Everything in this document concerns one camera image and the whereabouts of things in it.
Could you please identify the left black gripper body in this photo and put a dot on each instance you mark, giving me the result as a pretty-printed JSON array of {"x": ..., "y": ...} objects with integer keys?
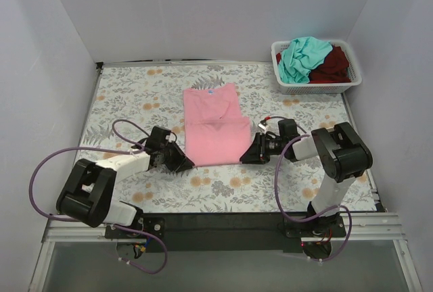
[{"x": 169, "y": 155}]

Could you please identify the floral table mat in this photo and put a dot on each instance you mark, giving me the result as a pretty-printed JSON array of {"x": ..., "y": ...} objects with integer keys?
[{"x": 131, "y": 100}]

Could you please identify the teal t shirt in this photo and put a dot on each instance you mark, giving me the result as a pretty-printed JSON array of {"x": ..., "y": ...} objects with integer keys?
[{"x": 301, "y": 57}]

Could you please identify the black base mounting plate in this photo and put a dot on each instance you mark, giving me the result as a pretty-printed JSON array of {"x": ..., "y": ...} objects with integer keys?
[{"x": 238, "y": 232}]

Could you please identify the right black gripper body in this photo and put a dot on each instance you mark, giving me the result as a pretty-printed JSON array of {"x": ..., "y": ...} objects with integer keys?
[{"x": 260, "y": 147}]

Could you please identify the aluminium frame rail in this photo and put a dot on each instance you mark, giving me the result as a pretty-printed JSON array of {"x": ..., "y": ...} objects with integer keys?
[{"x": 60, "y": 232}]

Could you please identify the dark red t shirt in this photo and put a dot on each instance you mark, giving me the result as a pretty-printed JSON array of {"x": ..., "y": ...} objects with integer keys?
[{"x": 333, "y": 70}]

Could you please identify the white plastic basket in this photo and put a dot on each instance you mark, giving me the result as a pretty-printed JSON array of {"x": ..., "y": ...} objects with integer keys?
[{"x": 354, "y": 72}]

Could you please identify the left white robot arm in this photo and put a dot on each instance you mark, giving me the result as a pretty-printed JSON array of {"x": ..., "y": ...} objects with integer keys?
[{"x": 87, "y": 195}]

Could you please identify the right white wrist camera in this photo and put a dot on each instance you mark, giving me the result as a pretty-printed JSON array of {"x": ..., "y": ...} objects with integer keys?
[{"x": 263, "y": 125}]

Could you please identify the pink t shirt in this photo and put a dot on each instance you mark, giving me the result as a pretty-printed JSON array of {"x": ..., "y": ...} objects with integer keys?
[{"x": 216, "y": 132}]

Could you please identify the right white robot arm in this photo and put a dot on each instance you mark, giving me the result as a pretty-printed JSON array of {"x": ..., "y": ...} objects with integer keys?
[{"x": 344, "y": 157}]

